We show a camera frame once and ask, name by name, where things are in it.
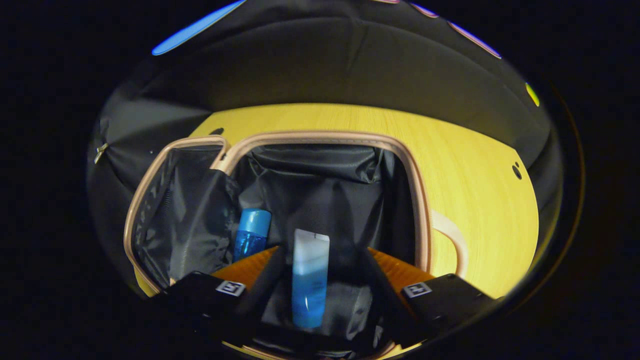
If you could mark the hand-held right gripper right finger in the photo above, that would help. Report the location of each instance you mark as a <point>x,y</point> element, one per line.
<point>385,300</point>

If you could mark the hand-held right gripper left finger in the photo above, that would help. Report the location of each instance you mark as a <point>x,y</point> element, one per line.
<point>262,285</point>

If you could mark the white and blue cream tube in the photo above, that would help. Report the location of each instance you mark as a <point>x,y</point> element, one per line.
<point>310,290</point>

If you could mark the blue skin care bottle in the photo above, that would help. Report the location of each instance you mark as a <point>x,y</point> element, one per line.
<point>252,230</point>

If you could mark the pink suitcase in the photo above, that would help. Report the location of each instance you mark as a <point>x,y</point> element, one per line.
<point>325,200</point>

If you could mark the black table grommet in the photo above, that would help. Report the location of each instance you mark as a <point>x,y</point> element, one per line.
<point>216,131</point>
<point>516,171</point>

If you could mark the white clip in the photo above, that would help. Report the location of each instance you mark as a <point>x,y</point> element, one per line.
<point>100,152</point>

